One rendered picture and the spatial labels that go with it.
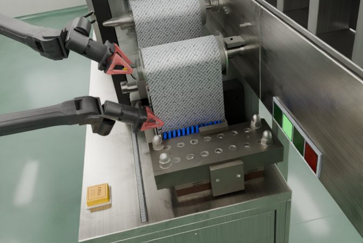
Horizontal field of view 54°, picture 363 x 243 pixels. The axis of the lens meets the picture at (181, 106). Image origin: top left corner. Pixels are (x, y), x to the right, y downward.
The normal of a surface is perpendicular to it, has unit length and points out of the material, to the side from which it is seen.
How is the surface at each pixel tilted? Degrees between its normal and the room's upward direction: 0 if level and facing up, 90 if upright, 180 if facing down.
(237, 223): 90
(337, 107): 90
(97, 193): 0
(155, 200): 0
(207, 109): 90
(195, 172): 90
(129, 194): 0
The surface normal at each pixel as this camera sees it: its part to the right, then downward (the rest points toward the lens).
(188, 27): 0.18, 0.54
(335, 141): -0.97, 0.21
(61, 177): -0.12, -0.83
